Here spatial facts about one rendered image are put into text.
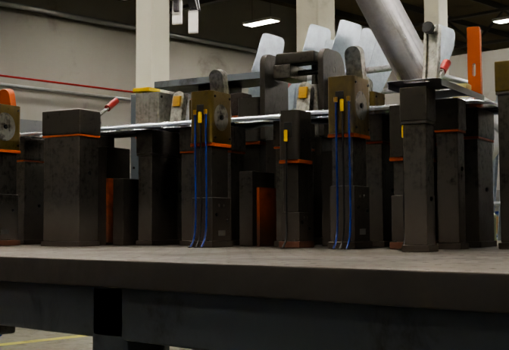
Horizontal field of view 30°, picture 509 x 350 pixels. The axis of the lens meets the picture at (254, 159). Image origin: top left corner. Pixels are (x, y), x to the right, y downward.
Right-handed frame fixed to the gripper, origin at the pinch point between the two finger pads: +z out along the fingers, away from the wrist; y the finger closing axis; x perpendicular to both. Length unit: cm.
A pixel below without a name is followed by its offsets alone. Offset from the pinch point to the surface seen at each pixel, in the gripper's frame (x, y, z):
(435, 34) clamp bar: 76, 37, 15
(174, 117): 5.2, 23.0, 30.1
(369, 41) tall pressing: -12, -417, -73
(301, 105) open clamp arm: 42, 32, 29
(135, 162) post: -16.2, -0.3, 40.1
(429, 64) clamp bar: 74, 37, 22
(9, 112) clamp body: -32, 45, 29
